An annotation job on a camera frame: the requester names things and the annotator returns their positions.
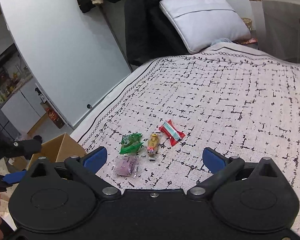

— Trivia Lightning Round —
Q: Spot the pink purple candy packet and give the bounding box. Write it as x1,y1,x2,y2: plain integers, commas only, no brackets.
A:
113,155,139,177

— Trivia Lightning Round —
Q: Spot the green candy packet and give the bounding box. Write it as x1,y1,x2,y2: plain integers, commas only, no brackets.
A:
120,133,143,154

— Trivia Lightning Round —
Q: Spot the red white striped snack packet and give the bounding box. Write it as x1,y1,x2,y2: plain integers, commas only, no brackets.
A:
159,120,185,146

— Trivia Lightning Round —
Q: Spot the yellow bear snack packet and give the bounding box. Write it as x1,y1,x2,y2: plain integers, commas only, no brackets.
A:
147,133,160,161

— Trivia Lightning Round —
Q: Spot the cardboard box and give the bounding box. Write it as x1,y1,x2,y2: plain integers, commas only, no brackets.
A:
27,133,85,169

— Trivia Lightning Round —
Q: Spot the white kitchen cabinet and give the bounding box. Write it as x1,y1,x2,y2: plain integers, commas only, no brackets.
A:
0,78,46,139

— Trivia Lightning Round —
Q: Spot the dark soda bottle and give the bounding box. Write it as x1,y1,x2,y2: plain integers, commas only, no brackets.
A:
46,107,65,129

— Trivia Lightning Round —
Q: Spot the white patterned bed blanket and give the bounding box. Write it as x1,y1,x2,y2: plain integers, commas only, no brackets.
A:
71,43,300,235

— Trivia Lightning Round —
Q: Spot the black clothes pile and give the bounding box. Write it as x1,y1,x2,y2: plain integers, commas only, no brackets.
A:
124,0,189,66

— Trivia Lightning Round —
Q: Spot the white pillow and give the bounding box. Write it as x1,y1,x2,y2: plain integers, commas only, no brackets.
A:
159,0,251,54

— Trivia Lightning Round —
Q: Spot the white bedside desk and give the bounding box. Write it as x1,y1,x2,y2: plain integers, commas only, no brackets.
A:
249,0,300,63

